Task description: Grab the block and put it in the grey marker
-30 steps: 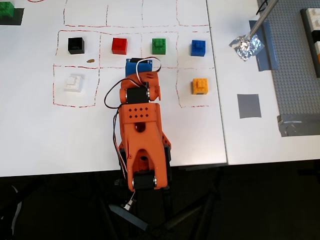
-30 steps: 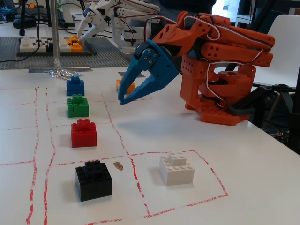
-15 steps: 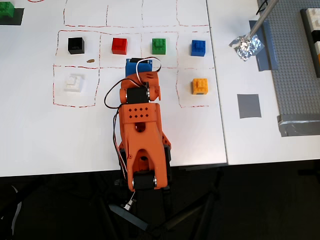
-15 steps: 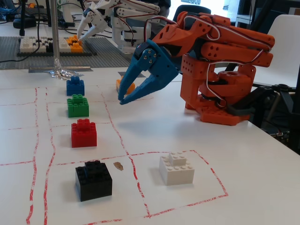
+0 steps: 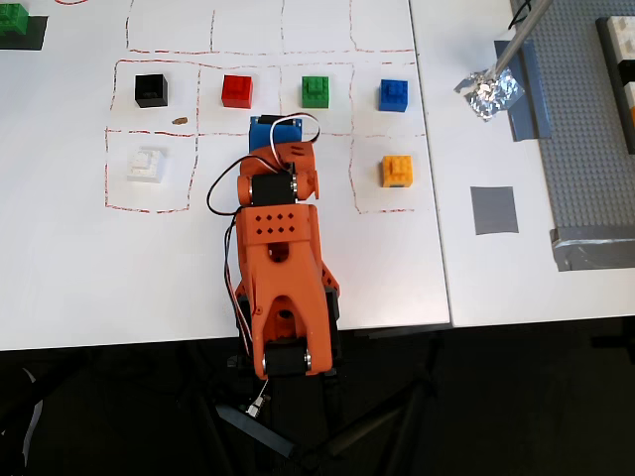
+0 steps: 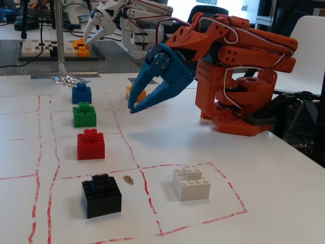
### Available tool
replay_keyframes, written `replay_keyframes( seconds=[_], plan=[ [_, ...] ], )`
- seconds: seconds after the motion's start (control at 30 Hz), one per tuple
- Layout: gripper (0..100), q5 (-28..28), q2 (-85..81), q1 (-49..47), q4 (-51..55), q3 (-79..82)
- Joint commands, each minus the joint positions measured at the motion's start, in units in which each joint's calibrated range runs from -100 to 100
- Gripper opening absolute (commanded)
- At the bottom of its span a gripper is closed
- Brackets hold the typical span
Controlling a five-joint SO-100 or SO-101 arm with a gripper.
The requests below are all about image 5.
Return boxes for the grey lego baseplate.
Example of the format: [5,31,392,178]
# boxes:
[510,0,635,240]

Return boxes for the white lego block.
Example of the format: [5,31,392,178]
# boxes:
[125,146,167,184]

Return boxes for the green lego block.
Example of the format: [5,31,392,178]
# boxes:
[301,74,331,109]

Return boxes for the black lego block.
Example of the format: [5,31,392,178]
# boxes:
[133,72,171,110]

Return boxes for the gripper servo cable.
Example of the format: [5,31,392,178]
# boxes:
[267,113,323,173]

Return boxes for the crumpled aluminium foil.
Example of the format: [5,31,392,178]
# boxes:
[453,67,527,123]

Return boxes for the black table clamp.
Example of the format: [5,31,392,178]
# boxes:
[321,286,344,388]
[232,291,259,371]

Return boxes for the blue-grey tape strip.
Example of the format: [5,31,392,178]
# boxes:
[494,39,554,144]

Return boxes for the metal pole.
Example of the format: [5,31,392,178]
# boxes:
[488,0,555,80]

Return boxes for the dark grey flat bar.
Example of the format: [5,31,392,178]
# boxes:
[214,404,300,460]

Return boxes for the blue lego block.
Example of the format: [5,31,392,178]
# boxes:
[377,77,410,113]

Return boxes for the thin black pole cable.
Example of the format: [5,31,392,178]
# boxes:
[506,0,533,31]

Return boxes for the grey tape marker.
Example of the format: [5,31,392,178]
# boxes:
[469,185,520,237]

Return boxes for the orange robot base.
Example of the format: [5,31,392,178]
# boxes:
[317,257,342,299]

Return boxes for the arm servo cable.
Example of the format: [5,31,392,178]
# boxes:
[206,156,260,358]

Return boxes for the red lego block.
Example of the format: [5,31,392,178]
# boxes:
[220,73,255,109]

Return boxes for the white cable with connector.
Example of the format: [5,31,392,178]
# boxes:
[245,379,272,418]

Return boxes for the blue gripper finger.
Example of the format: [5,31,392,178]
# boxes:
[247,115,305,153]

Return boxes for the black tripod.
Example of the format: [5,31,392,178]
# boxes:
[292,326,447,463]

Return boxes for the green block on black marker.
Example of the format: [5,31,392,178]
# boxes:
[0,2,30,37]

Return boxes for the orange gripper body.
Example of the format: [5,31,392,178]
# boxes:
[239,142,321,202]

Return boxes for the yellow lego block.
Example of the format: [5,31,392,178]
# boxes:
[380,155,414,189]

